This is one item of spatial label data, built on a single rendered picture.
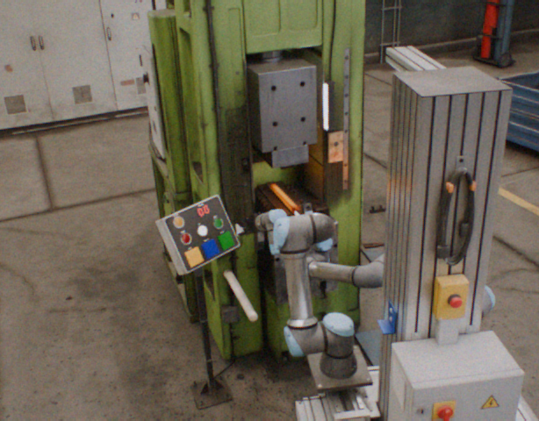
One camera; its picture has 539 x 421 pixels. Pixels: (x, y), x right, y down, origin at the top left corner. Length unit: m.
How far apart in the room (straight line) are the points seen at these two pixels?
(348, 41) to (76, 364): 2.49
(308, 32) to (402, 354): 1.76
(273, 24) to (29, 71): 5.33
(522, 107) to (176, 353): 4.38
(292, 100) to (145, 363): 1.87
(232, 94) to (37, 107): 5.32
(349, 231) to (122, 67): 5.13
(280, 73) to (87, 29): 5.28
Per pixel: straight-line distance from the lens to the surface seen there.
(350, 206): 3.61
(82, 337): 4.27
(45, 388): 3.97
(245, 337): 3.78
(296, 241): 2.26
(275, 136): 3.07
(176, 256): 2.91
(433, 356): 2.00
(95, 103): 8.26
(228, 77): 3.06
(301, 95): 3.06
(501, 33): 10.19
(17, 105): 8.18
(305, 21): 3.15
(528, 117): 6.72
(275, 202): 3.41
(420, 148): 1.71
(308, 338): 2.36
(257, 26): 3.07
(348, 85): 3.33
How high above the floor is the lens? 2.51
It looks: 27 degrees down
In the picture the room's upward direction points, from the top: 3 degrees counter-clockwise
